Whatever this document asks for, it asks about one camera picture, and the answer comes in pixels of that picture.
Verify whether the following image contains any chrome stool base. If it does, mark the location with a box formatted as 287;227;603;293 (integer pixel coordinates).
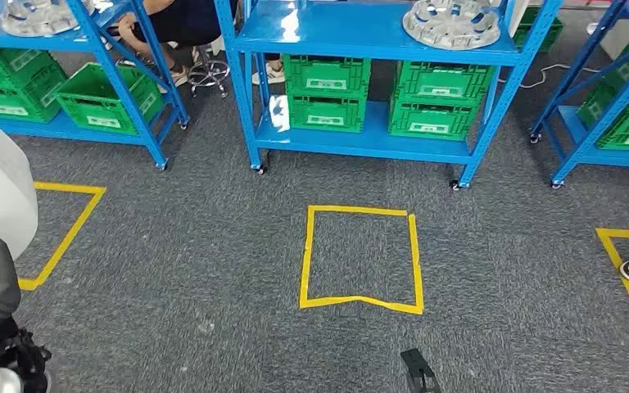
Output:
186;45;232;99

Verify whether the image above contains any black robot body part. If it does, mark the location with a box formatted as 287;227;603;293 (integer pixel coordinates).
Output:
399;348;442;393

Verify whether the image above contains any silver wheel hub part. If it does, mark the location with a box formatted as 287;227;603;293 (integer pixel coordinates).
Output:
0;0;97;38
401;0;502;52

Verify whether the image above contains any blue metal shelf rack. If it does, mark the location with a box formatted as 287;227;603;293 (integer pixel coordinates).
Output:
0;0;192;173
529;0;629;190
214;0;565;192

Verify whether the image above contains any white floor cable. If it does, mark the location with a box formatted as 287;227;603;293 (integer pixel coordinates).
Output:
496;62;601;90

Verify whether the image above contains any person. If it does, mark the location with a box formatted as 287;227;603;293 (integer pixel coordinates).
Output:
109;0;287;89

